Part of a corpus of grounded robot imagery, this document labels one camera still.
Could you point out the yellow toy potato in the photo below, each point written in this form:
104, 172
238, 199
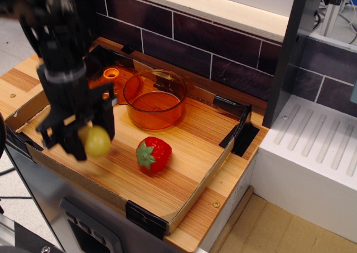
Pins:
95, 140

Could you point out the orange transparent pot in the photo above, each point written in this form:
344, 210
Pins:
155, 98

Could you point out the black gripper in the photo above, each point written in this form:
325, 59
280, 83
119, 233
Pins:
72, 107

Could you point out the dark grey vertical post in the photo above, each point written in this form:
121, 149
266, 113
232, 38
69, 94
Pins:
300, 25

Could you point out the cardboard fence with black tape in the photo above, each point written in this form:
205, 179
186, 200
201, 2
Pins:
188, 195

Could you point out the red toy strawberry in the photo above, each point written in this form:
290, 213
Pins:
153, 154

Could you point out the orange transparent pot lid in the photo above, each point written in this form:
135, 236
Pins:
115, 84

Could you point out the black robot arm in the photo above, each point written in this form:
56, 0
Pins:
57, 34

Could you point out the grey toy oven front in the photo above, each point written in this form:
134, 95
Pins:
79, 222

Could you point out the white toy sink drainboard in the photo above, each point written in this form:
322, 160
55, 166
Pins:
306, 165

